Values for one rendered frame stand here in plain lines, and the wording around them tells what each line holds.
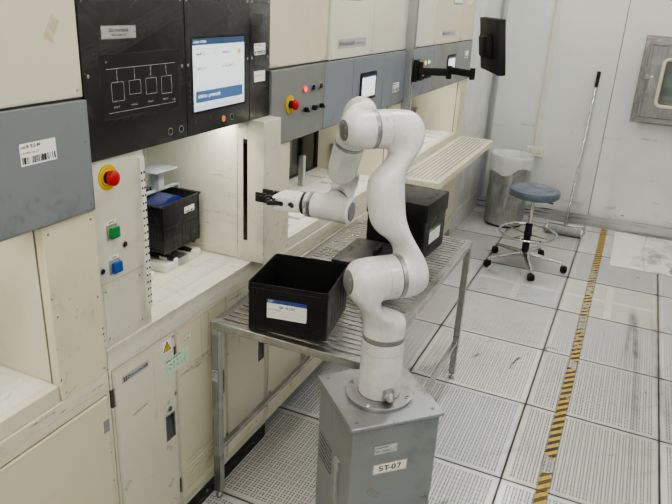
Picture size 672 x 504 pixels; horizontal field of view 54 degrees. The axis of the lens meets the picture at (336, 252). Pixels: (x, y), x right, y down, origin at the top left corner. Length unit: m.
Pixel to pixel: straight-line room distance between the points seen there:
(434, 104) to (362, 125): 3.52
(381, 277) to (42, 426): 0.94
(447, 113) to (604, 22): 1.63
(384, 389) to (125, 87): 1.06
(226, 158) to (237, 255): 0.37
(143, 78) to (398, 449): 1.22
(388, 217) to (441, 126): 3.51
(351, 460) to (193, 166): 1.25
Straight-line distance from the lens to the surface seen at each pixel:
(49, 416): 1.87
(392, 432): 1.85
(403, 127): 1.70
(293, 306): 2.14
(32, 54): 1.62
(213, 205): 2.51
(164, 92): 1.94
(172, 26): 1.96
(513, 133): 6.23
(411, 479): 1.99
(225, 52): 2.18
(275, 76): 2.44
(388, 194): 1.68
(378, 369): 1.82
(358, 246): 2.70
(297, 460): 2.88
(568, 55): 6.11
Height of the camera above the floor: 1.82
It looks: 21 degrees down
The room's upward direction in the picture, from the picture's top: 3 degrees clockwise
